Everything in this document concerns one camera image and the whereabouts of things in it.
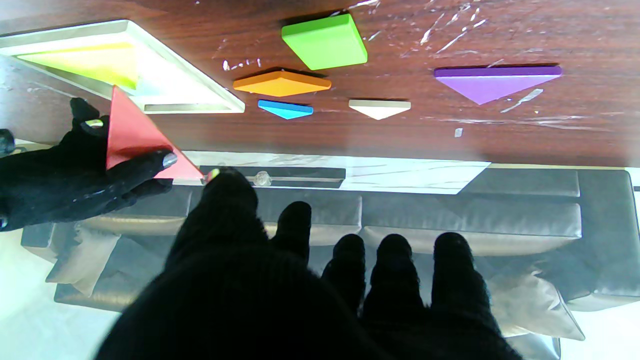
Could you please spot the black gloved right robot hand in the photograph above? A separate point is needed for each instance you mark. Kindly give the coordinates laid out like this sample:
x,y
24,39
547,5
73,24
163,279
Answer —
x,y
55,185

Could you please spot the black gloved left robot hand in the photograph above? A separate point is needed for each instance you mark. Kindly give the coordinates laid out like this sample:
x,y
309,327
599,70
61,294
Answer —
x,y
225,300

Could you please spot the large red tangram triangle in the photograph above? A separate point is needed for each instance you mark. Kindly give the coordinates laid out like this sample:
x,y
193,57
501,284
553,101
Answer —
x,y
130,132

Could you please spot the large yellow tangram triangle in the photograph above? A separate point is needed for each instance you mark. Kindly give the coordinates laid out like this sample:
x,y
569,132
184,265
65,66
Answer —
x,y
100,62

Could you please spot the purple tangram triangle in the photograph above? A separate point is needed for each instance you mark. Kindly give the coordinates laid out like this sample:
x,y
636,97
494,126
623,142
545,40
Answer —
x,y
492,85

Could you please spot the square wooden puzzle tray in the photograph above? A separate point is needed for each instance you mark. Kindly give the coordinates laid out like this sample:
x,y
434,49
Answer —
x,y
190,90

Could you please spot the small blue tangram triangle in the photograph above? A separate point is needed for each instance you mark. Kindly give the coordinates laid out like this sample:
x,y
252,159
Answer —
x,y
286,110

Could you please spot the orange tangram parallelogram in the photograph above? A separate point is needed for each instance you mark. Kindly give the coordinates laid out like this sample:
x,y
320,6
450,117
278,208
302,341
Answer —
x,y
282,84

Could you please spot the small cream tangram triangle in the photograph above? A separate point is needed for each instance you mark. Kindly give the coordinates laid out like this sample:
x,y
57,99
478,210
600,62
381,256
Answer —
x,y
380,109

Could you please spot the green tangram square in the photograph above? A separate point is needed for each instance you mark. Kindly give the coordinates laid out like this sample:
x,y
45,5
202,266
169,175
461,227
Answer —
x,y
325,42

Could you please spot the brown sofa cushion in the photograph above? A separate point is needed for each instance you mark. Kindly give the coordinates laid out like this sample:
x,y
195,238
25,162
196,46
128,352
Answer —
x,y
537,305
82,260

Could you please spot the clear glass ball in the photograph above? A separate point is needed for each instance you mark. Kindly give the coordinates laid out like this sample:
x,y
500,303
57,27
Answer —
x,y
262,178

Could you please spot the long black decorative tray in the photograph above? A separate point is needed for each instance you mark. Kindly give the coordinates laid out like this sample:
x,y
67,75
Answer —
x,y
305,178

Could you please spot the marble coffee table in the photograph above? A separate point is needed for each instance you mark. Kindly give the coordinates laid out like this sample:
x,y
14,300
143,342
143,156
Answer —
x,y
410,175

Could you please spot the dark brown leather sofa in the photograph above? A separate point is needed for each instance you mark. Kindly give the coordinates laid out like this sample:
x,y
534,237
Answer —
x,y
465,225

